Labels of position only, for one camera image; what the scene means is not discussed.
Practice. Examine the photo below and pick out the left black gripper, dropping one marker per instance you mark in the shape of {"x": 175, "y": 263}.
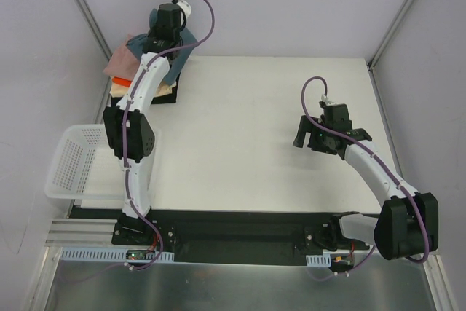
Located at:
{"x": 156, "y": 46}

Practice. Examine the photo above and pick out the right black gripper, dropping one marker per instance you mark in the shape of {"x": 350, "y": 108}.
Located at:
{"x": 313, "y": 138}

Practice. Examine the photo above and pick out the teal blue t-shirt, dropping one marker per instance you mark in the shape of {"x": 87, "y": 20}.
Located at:
{"x": 180, "y": 57}

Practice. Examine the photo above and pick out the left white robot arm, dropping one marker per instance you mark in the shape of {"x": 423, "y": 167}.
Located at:
{"x": 128, "y": 131}

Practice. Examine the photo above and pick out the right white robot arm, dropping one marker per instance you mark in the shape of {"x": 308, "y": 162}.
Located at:
{"x": 407, "y": 225}

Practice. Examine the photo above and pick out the folded pink t-shirt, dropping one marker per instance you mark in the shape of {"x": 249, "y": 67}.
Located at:
{"x": 123, "y": 63}

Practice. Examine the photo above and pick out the folded orange t-shirt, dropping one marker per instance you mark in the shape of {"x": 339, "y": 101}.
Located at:
{"x": 120, "y": 81}

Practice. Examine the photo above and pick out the folded cream t-shirt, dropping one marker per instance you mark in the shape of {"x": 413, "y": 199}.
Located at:
{"x": 118, "y": 91}

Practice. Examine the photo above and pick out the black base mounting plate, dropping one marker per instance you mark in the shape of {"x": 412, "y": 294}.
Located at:
{"x": 220, "y": 237}

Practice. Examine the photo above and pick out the white perforated plastic basket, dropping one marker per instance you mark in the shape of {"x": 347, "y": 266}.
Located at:
{"x": 85, "y": 168}

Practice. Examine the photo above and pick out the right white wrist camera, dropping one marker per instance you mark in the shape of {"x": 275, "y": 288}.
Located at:
{"x": 325, "y": 101}

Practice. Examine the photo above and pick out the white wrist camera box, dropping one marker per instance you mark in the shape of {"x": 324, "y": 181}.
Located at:
{"x": 184, "y": 5}

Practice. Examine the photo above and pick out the left aluminium frame post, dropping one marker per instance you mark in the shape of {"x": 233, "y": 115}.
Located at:
{"x": 92, "y": 23}

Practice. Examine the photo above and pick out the aluminium frame post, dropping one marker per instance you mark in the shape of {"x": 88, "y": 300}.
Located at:
{"x": 92, "y": 23}
{"x": 390, "y": 33}

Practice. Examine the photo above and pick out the right white cable duct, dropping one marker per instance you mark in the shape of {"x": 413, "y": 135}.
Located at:
{"x": 327, "y": 260}

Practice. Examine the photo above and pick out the white cable duct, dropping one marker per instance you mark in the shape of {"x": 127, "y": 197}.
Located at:
{"x": 327, "y": 260}
{"x": 114, "y": 255}

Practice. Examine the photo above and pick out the right aluminium frame post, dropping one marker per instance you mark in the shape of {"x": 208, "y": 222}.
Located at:
{"x": 390, "y": 33}

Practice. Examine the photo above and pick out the horizontal aluminium rail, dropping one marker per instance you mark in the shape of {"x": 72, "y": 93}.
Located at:
{"x": 80, "y": 233}

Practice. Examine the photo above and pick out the left white cable duct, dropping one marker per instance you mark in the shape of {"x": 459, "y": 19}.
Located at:
{"x": 114, "y": 255}

